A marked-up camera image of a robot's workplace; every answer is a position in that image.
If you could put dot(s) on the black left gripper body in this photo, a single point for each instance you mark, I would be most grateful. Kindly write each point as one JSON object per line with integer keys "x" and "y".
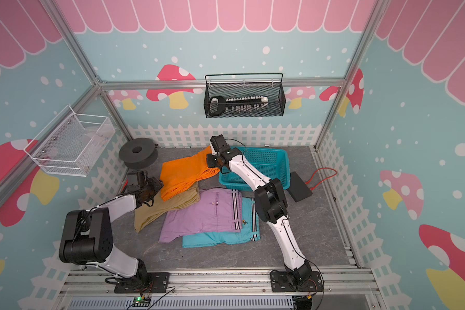
{"x": 152, "y": 187}

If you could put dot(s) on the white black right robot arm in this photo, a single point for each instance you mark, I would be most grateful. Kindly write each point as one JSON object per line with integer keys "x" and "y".
{"x": 270, "y": 202}

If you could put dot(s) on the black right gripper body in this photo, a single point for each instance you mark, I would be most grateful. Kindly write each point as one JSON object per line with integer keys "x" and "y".
{"x": 213, "y": 160}

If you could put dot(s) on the orange pants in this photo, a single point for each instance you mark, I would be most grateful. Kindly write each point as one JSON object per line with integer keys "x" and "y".
{"x": 179, "y": 175}

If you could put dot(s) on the white wire wall basket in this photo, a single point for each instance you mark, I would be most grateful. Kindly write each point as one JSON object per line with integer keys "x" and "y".
{"x": 71, "y": 143}

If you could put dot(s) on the teal plastic basket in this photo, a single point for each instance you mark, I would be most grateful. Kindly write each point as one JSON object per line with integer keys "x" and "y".
{"x": 273, "y": 163}

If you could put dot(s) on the black foam roll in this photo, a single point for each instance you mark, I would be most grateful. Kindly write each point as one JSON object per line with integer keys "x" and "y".
{"x": 138, "y": 154}

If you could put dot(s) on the khaki pants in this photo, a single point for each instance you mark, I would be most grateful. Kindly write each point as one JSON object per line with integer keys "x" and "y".
{"x": 145, "y": 215}

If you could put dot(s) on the red handled screwdriver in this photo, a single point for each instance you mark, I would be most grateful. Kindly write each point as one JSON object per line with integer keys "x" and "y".
{"x": 123, "y": 191}

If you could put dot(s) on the purple pants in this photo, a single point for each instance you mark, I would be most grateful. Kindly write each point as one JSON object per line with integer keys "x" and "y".
{"x": 219, "y": 210}

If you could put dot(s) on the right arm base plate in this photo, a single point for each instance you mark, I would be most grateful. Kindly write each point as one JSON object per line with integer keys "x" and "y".
{"x": 284, "y": 282}

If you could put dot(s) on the black flat pad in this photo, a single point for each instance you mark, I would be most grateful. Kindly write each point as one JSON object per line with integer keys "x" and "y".
{"x": 298, "y": 189}

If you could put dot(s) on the black wire wall basket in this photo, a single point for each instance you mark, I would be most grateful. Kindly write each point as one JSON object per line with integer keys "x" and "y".
{"x": 244, "y": 95}

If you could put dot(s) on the green circuit board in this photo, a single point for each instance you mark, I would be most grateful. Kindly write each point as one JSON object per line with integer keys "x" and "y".
{"x": 140, "y": 302}

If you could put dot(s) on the black socket holder tool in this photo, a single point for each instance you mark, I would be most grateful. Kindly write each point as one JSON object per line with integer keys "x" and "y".
{"x": 220, "y": 105}

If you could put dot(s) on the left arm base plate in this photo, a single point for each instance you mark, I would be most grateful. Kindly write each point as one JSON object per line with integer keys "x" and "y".
{"x": 148, "y": 283}

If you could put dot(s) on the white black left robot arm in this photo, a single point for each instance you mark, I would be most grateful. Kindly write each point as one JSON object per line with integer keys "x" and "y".
{"x": 87, "y": 238}

